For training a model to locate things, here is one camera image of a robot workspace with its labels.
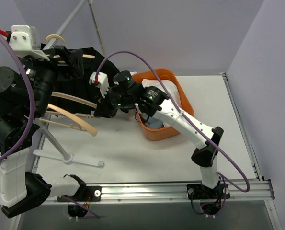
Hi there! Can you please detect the wooden hanger for black skirt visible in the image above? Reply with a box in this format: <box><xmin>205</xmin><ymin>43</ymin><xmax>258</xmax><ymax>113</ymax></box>
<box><xmin>46</xmin><ymin>34</ymin><xmax>95</xmax><ymax>68</ymax></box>

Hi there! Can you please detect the wooden hanger for denim skirt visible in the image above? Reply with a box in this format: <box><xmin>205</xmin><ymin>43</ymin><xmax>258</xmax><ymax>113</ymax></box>
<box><xmin>38</xmin><ymin>103</ymin><xmax>98</xmax><ymax>137</ymax></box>

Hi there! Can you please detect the black skirt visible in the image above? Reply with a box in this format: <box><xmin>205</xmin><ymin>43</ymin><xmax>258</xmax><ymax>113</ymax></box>
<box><xmin>50</xmin><ymin>47</ymin><xmax>117</xmax><ymax>118</ymax></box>

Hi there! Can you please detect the wooden hanger for white skirt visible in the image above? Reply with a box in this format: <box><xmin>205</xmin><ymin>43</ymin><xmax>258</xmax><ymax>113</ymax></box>
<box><xmin>50</xmin><ymin>92</ymin><xmax>97</xmax><ymax>114</ymax></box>

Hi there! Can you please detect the blue denim skirt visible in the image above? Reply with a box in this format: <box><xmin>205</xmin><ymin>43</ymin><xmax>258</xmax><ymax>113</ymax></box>
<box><xmin>140</xmin><ymin>114</ymin><xmax>164</xmax><ymax>129</ymax></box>

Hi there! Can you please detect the white pleated skirt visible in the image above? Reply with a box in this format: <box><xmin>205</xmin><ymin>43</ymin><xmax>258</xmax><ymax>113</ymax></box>
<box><xmin>142</xmin><ymin>79</ymin><xmax>182</xmax><ymax>127</ymax></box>

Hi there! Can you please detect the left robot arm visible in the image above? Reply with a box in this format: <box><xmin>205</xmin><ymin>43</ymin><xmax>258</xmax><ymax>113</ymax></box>
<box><xmin>0</xmin><ymin>46</ymin><xmax>88</xmax><ymax>218</ymax></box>

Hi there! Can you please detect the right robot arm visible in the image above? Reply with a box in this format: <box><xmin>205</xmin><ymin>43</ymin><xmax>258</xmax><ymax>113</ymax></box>
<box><xmin>89</xmin><ymin>71</ymin><xmax>224</xmax><ymax>198</ymax></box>

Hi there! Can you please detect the orange plastic basket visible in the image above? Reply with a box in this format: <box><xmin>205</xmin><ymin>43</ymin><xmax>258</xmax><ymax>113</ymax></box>
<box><xmin>132</xmin><ymin>68</ymin><xmax>194</xmax><ymax>141</ymax></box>

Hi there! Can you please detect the white metal clothes rack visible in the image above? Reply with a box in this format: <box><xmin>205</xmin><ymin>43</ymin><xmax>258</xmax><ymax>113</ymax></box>
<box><xmin>34</xmin><ymin>0</ymin><xmax>104</xmax><ymax>168</ymax></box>

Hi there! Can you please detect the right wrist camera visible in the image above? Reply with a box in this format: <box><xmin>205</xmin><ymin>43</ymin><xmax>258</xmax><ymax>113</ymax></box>
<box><xmin>89</xmin><ymin>72</ymin><xmax>110</xmax><ymax>98</ymax></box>

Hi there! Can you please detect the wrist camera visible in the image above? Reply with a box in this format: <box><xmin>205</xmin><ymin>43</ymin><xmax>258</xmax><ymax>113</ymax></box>
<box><xmin>89</xmin><ymin>72</ymin><xmax>110</xmax><ymax>98</ymax></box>
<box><xmin>0</xmin><ymin>25</ymin><xmax>49</xmax><ymax>61</ymax></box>

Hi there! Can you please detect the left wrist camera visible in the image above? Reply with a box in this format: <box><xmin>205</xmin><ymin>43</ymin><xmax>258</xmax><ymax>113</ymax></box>
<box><xmin>0</xmin><ymin>25</ymin><xmax>49</xmax><ymax>61</ymax></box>

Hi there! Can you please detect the aluminium mounting rail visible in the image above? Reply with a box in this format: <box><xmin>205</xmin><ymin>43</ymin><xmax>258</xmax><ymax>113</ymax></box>
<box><xmin>90</xmin><ymin>180</ymin><xmax>274</xmax><ymax>205</ymax></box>

